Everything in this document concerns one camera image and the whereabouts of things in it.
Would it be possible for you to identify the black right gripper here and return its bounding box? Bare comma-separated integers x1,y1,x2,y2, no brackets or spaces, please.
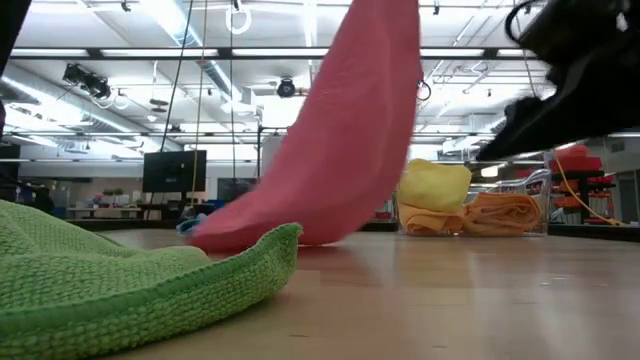
476,0,640,162

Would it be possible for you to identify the yellow microfiber towel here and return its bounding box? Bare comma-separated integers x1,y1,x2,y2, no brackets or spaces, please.
398,158,473,214

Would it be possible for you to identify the pink microfiber towel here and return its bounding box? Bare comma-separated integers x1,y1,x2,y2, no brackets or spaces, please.
192,0,424,253

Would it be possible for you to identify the blue microfiber towel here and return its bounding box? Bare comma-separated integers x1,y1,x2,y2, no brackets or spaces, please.
175,213,209,236

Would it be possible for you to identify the green microfiber towel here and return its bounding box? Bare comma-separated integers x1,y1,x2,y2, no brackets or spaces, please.
0,199,304,360

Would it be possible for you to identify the clear plastic bin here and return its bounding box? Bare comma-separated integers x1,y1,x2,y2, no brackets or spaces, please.
394,168,552,236

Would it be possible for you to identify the dark screen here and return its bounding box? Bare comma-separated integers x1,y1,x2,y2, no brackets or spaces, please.
217,177,260,204

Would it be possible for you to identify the black monitor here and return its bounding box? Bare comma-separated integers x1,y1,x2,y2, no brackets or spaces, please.
142,149,208,194

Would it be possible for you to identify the rig light bar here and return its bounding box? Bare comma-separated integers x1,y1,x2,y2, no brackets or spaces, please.
9,46,539,62

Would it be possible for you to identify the hanging pendant cable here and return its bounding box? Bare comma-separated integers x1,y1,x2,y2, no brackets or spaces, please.
518,47,625,227

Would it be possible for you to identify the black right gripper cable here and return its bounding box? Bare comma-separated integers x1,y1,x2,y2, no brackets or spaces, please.
504,0,534,45

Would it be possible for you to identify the black metal rig frame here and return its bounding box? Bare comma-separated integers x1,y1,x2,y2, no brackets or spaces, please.
64,217,640,244

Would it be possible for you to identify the black background rig frame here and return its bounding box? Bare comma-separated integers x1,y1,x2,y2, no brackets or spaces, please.
256,124,290,181

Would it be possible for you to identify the thin black hanging cable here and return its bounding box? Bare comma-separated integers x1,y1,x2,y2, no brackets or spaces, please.
228,0,237,181

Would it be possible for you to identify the white hanging cable loop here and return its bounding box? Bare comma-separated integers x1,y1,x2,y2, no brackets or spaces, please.
224,2,253,36

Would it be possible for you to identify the thick black hanging cable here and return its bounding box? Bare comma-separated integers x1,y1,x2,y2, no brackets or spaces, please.
158,0,195,153

